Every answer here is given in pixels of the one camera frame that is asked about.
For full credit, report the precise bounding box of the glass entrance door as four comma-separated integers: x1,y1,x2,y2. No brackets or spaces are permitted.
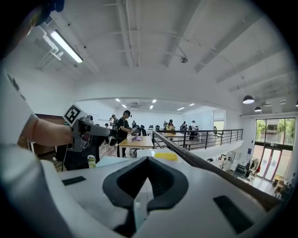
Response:
252,118,296,182

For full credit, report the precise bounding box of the black office chair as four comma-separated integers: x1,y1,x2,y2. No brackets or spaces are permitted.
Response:
63,134,104,172

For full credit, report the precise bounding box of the long ceiling light fixture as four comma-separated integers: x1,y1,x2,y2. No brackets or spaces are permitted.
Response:
49,29,84,64

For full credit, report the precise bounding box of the green drink can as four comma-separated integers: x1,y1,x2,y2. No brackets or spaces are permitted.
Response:
87,154,97,169

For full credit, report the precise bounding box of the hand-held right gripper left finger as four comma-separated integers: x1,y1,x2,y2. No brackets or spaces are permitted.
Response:
102,156,149,238

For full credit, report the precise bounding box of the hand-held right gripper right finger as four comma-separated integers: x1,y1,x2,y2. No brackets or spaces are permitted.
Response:
147,156,189,213

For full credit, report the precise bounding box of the yellow corn cob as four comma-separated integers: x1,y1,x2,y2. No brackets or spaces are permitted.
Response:
154,152,178,161

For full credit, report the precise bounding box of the wooden work table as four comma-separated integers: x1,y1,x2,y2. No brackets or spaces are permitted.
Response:
118,135,155,159

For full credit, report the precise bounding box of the black metal railing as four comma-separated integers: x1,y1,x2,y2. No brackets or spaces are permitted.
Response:
152,128,244,151

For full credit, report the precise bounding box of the person's white shirt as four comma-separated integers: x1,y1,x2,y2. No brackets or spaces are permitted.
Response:
0,67,39,149

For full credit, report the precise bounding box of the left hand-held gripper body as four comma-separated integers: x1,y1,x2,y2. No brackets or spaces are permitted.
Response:
62,104,117,153

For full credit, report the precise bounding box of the person's left forearm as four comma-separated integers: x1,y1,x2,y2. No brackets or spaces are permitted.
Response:
32,118,75,147

